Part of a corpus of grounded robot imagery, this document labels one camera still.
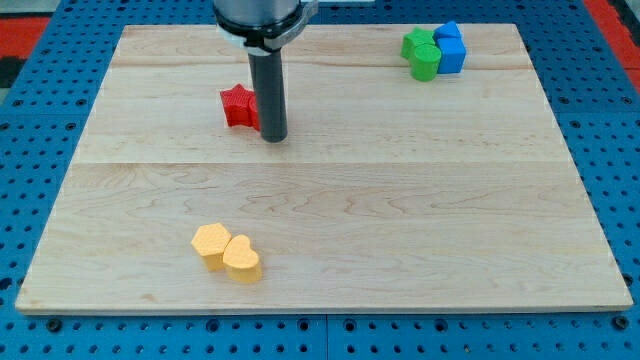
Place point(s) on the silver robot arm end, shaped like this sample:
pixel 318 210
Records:
pixel 262 27

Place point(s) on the red star block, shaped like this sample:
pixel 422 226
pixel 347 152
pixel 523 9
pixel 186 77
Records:
pixel 240 107

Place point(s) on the green star block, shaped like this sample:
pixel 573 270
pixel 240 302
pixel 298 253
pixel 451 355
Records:
pixel 415 38

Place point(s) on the yellow heart block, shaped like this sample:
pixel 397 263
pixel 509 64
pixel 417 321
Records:
pixel 241 262

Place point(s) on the dark grey pointer rod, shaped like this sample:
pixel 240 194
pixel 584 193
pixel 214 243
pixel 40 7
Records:
pixel 268 85

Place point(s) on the yellow hexagon block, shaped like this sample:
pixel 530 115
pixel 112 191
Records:
pixel 210 242

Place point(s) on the light wooden board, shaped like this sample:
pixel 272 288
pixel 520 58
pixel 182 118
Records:
pixel 389 195

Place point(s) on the green cylinder block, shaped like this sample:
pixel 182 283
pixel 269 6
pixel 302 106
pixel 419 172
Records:
pixel 424 62

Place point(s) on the blue block behind cube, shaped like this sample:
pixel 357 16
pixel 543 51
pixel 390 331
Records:
pixel 449 29

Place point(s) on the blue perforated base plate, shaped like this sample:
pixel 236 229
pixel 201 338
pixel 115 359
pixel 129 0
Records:
pixel 55 53

